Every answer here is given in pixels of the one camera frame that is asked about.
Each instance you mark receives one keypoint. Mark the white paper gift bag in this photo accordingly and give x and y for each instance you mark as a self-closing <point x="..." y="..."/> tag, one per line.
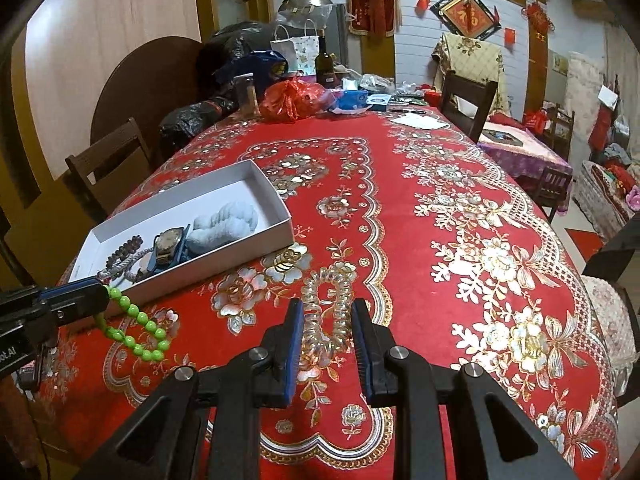
<point x="300" y="50"/>

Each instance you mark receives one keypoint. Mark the metal basin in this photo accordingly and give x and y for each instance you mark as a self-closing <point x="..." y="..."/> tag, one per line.
<point x="305" y="6"/>

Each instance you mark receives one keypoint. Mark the light blue fluffy scrunchie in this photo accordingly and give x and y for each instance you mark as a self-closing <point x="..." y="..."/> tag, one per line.
<point x="225" y="225"/>

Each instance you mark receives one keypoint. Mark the white cardboard box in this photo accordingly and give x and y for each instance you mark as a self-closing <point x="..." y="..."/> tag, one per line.
<point x="225" y="255"/>

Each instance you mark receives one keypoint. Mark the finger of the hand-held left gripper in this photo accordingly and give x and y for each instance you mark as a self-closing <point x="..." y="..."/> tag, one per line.
<point x="75" y="290"/>
<point x="70" y="312"/>

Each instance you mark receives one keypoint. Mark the round wooden tabletop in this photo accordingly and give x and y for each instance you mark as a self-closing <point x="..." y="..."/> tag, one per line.
<point x="140" y="90"/>

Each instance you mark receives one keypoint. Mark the small black plastic bag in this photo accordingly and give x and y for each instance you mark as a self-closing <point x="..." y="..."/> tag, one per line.
<point x="185" y="120"/>

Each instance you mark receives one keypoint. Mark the diamond framed wall picture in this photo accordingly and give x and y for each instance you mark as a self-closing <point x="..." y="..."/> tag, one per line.
<point x="467" y="15"/>

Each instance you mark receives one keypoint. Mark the blue hair claw clip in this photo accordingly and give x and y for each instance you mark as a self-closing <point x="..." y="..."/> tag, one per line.
<point x="162" y="267"/>

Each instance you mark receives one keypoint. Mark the large black plastic bag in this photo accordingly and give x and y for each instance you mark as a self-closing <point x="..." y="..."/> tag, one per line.
<point x="225" y="45"/>

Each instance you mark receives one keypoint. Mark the blue tissue box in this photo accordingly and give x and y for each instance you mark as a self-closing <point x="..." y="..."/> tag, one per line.
<point x="350" y="102"/>

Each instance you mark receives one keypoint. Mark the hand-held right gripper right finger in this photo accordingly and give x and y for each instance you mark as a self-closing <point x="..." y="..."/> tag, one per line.
<point x="360" y="350"/>

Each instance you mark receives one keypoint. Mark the white paper sheet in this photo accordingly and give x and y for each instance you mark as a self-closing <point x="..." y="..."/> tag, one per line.
<point x="420" y="120"/>

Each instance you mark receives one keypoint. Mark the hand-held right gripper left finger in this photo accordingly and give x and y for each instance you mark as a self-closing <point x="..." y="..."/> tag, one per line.
<point x="295" y="350"/>

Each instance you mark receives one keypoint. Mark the blue plastic bag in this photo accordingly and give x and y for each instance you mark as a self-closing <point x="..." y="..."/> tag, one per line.
<point x="260" y="65"/>

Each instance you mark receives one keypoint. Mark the red plastic bag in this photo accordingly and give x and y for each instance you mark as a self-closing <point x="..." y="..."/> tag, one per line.
<point x="290" y="102"/>

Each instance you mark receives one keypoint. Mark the beige floral cloth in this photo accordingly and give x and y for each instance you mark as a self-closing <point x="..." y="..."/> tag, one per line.
<point x="470" y="52"/>

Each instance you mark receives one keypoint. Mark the brown wooden chair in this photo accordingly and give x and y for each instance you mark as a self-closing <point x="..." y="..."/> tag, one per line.
<point x="120" y="142"/>

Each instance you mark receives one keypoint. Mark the small table purple cloth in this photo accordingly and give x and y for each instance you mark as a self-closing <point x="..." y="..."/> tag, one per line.
<point x="525" y="155"/>

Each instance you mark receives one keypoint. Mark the dark wine bottle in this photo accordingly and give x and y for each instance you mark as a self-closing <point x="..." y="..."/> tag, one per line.
<point x="325" y="65"/>

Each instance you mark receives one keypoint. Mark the glass jar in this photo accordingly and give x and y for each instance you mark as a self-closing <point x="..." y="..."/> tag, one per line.
<point x="245" y="95"/>

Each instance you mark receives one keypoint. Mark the dark wooden chair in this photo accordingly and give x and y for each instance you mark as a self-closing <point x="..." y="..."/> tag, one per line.
<point x="467" y="102"/>

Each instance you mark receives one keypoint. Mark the grey refrigerator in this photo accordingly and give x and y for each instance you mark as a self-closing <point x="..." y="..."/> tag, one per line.
<point x="340" y="35"/>

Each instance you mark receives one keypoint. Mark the red knot door decoration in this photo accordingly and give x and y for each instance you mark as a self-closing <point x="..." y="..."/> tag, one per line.
<point x="537" y="17"/>

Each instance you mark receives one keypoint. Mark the metal wristwatch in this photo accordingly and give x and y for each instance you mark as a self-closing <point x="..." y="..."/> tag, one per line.
<point x="170" y="242"/>

